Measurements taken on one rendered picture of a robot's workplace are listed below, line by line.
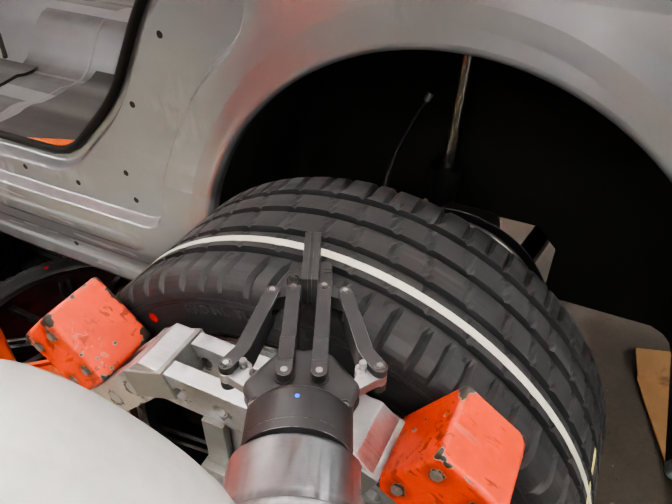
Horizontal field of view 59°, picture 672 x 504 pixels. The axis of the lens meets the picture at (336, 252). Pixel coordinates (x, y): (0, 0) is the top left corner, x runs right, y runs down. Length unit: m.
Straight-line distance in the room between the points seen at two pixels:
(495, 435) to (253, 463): 0.21
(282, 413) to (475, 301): 0.28
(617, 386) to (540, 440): 1.61
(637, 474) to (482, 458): 1.54
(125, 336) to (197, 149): 0.38
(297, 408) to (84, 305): 0.34
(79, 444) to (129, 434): 0.02
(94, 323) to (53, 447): 0.48
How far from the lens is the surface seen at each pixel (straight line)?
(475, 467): 0.48
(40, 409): 0.21
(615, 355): 2.31
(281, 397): 0.40
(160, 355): 0.59
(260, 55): 0.82
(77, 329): 0.67
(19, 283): 1.80
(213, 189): 0.99
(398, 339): 0.53
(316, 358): 0.45
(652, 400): 2.20
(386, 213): 0.65
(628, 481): 1.98
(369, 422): 0.52
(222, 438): 0.59
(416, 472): 0.49
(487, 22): 0.69
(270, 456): 0.37
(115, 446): 0.22
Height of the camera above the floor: 1.54
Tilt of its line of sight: 38 degrees down
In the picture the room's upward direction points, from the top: straight up
